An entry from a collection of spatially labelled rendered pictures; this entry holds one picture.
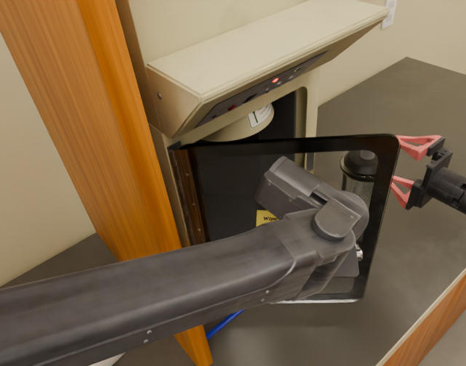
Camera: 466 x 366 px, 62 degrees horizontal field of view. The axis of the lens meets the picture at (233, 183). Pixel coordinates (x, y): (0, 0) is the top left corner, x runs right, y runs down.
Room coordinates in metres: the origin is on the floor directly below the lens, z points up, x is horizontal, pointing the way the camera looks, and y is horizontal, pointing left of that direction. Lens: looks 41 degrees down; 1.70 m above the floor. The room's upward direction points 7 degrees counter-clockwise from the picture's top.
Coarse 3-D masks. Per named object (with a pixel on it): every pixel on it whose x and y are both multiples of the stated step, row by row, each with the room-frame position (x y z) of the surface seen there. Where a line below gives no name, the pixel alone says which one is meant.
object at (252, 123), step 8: (256, 112) 0.57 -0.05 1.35; (264, 112) 0.59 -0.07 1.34; (272, 112) 0.61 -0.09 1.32; (240, 120) 0.56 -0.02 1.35; (248, 120) 0.56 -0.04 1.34; (256, 120) 0.57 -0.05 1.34; (264, 120) 0.58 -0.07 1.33; (224, 128) 0.55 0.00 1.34; (232, 128) 0.55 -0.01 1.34; (240, 128) 0.55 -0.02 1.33; (248, 128) 0.55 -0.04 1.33; (256, 128) 0.56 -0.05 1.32; (208, 136) 0.55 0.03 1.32; (216, 136) 0.55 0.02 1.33; (224, 136) 0.55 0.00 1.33; (232, 136) 0.54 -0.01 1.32; (240, 136) 0.55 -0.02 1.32; (248, 136) 0.55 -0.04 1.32
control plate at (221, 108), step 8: (320, 56) 0.50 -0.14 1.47; (304, 64) 0.48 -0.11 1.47; (288, 72) 0.47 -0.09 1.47; (296, 72) 0.50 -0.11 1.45; (272, 80) 0.45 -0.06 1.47; (280, 80) 0.48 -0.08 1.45; (288, 80) 0.52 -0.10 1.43; (256, 88) 0.44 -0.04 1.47; (264, 88) 0.47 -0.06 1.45; (272, 88) 0.51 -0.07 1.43; (240, 96) 0.42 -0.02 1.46; (248, 96) 0.45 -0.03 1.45; (256, 96) 0.49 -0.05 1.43; (216, 104) 0.39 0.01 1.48; (224, 104) 0.41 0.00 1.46; (232, 104) 0.44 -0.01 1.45; (240, 104) 0.47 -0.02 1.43; (216, 112) 0.42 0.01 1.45; (224, 112) 0.46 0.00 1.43; (208, 120) 0.44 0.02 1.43
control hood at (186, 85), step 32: (320, 0) 0.60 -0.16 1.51; (352, 0) 0.58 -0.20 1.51; (256, 32) 0.50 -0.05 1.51; (288, 32) 0.49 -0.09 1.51; (320, 32) 0.48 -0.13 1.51; (352, 32) 0.49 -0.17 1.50; (160, 64) 0.44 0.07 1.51; (192, 64) 0.43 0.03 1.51; (224, 64) 0.42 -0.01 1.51; (256, 64) 0.41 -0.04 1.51; (288, 64) 0.43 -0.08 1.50; (320, 64) 0.57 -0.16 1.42; (160, 96) 0.42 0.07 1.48; (192, 96) 0.36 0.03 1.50; (224, 96) 0.38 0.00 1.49; (192, 128) 0.43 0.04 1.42
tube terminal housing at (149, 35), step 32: (128, 0) 0.45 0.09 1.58; (160, 0) 0.47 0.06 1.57; (192, 0) 0.49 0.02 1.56; (224, 0) 0.52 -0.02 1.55; (256, 0) 0.55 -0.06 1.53; (288, 0) 0.58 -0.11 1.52; (128, 32) 0.46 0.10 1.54; (160, 32) 0.46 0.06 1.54; (192, 32) 0.49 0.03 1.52; (224, 32) 0.51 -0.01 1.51; (160, 128) 0.45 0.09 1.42; (160, 160) 0.47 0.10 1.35
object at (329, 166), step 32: (192, 160) 0.44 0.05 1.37; (224, 160) 0.43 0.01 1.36; (256, 160) 0.43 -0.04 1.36; (320, 160) 0.42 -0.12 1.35; (352, 160) 0.41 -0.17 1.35; (384, 160) 0.41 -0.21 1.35; (224, 192) 0.43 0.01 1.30; (384, 192) 0.41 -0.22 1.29; (224, 224) 0.43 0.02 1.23; (352, 288) 0.41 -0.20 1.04
